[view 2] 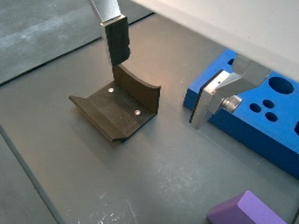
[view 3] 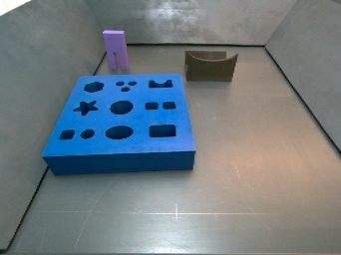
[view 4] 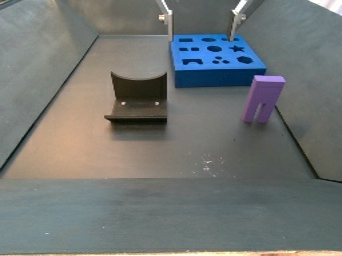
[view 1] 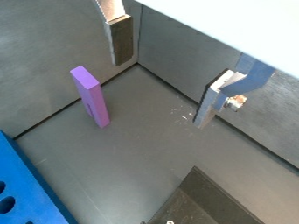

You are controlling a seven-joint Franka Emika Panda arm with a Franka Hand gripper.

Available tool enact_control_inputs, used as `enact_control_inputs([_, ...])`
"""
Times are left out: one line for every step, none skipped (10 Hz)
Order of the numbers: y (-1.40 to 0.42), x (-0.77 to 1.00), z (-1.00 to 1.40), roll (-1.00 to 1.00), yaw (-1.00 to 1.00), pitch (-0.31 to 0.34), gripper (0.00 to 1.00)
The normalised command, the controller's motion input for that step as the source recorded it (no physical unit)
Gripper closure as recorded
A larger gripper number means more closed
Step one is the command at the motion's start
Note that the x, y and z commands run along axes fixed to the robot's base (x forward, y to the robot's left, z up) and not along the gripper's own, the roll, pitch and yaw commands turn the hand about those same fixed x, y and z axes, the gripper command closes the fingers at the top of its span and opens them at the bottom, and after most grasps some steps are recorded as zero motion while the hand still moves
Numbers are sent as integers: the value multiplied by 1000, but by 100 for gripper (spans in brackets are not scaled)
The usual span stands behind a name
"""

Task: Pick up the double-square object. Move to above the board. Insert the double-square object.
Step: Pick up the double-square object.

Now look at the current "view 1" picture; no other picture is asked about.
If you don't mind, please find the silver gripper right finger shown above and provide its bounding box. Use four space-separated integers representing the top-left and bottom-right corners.
194 54 275 128

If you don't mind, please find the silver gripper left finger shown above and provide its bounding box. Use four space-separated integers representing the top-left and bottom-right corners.
94 0 134 67

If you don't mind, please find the purple double-square peg block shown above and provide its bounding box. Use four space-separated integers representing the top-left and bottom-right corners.
70 66 110 128

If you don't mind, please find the blue foam shape board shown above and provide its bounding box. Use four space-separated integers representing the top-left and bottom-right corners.
0 130 79 224

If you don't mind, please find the black curved stand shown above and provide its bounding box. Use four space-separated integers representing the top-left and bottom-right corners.
140 166 266 224

